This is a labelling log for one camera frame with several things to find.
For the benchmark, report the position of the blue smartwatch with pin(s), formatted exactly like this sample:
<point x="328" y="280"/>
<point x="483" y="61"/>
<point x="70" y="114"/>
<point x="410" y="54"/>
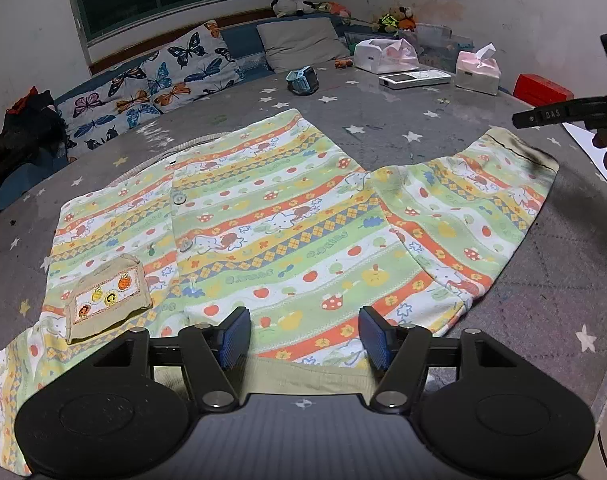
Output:
<point x="302" y="81"/>

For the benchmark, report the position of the orange black plush toy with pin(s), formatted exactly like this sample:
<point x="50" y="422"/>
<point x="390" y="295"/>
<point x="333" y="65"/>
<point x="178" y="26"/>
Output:
<point x="407" y="19"/>

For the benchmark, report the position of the butterfly print pillow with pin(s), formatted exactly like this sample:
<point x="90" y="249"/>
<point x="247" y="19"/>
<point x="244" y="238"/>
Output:
<point x="193" y="60"/>
<point x="103" y="110"/>

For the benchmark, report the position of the brown plush with green vest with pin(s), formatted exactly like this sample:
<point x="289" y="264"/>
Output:
<point x="387" y="21"/>

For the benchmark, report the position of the clear plastic storage box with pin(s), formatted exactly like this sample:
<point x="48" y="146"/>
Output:
<point x="433" y="42"/>

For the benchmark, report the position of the white paper sheet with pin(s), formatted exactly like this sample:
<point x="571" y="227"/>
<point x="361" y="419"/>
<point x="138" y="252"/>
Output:
<point x="581" y="142"/>

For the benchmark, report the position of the grey pillow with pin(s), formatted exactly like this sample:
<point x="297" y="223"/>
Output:
<point x="303" y="45"/>

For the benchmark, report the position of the orange pink plush toy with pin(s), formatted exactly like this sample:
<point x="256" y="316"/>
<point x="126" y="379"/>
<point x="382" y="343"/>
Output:
<point x="336" y="8"/>

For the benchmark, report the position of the white handheld device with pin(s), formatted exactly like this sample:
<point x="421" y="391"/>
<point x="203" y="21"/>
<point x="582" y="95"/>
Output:
<point x="413" y="80"/>

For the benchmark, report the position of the brown wooden rail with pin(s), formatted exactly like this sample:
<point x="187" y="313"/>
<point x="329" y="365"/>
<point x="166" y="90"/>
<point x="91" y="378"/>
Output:
<point x="133" y="55"/>

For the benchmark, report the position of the grey star tablecloth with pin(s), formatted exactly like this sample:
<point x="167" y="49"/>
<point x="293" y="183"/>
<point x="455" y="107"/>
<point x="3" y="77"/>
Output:
<point x="383" y="110"/>

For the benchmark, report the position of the dark clothes pile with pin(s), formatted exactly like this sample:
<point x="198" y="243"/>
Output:
<point x="30" y="130"/>

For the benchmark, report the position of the red plastic stool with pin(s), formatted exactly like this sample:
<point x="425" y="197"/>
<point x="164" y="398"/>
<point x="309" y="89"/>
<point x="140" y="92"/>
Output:
<point x="541" y="89"/>

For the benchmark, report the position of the small orange toy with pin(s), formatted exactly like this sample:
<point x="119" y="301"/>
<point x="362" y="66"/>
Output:
<point x="343" y="63"/>

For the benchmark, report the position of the pink tissue pack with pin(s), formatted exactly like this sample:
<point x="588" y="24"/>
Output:
<point x="476" y="72"/>

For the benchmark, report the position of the striped fruit print child's shirt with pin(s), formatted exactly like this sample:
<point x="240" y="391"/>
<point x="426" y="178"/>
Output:
<point x="283" y="220"/>

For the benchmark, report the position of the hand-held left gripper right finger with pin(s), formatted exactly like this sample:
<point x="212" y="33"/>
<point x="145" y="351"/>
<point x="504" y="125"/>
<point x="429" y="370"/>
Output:
<point x="374" y="340"/>

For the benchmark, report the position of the black white plush dog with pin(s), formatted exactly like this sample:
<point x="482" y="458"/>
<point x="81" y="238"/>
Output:
<point x="288" y="6"/>

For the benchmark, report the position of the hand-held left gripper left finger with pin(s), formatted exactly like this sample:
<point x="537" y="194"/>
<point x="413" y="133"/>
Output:
<point x="237" y="336"/>

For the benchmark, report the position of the white pink tissue bag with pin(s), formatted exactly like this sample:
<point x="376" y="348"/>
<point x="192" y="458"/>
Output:
<point x="386" y="56"/>

